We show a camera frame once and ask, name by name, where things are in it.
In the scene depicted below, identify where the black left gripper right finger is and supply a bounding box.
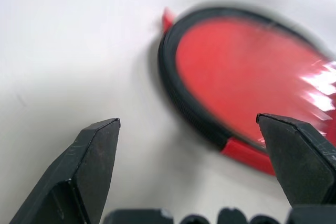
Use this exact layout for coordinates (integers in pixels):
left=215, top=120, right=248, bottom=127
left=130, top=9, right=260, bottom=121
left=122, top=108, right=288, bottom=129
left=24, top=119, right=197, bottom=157
left=256, top=113, right=336, bottom=208

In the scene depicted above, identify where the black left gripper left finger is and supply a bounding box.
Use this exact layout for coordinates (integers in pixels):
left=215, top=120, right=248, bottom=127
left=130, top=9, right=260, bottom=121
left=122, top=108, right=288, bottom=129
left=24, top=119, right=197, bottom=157
left=9, top=118, right=121, bottom=224

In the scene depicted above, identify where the red and black paddle case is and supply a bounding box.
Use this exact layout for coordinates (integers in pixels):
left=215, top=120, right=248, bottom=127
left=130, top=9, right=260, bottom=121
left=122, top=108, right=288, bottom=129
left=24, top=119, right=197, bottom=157
left=156, top=6, right=336, bottom=177

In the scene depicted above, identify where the red table tennis paddle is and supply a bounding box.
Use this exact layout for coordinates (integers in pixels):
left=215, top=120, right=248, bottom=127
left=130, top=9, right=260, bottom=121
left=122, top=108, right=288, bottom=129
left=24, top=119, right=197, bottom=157
left=174, top=20, right=336, bottom=146

